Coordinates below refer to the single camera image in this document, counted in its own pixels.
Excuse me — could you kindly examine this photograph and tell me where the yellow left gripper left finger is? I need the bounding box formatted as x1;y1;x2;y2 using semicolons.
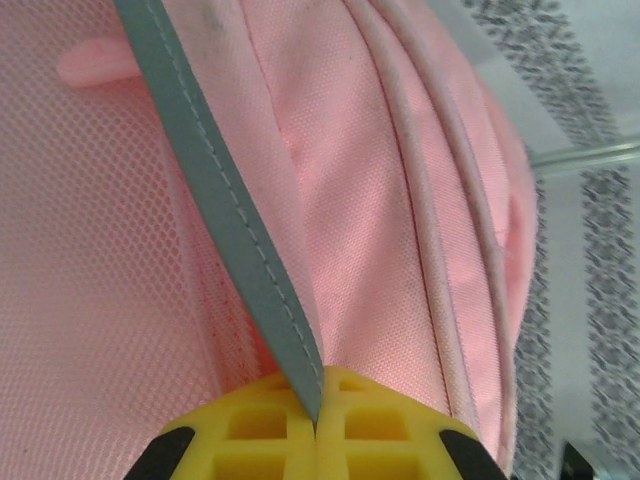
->
127;371;320;480

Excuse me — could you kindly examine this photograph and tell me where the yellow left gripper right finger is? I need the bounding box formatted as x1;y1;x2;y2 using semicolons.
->
317;366;512;480

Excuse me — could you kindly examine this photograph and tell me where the pink student backpack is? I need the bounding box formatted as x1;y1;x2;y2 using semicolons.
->
0;0;541;480

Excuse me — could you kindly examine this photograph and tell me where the aluminium frame post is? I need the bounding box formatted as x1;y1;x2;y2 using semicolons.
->
529;142;640;176

